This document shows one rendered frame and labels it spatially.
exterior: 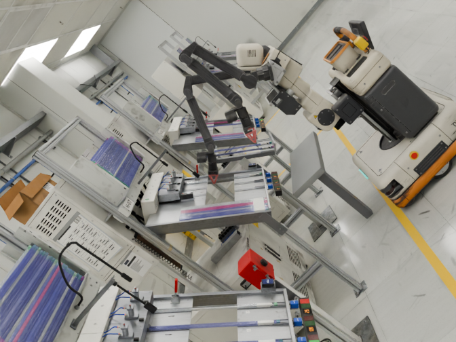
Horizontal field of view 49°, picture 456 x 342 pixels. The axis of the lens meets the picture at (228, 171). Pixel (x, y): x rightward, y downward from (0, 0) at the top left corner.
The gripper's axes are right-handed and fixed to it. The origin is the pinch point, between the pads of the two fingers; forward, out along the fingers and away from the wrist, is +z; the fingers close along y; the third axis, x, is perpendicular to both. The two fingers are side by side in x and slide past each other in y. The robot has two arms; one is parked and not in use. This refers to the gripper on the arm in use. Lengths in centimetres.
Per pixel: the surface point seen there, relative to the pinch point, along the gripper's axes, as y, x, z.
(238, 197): 32.3, 15.7, -1.0
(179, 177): 2.7, -22.4, -6.1
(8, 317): 179, -59, -24
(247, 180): 7.5, 22.0, -2.1
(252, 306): 146, 19, 0
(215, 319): 58, -3, 66
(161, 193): 25.9, -31.4, -4.3
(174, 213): 44.2, -22.2, 1.6
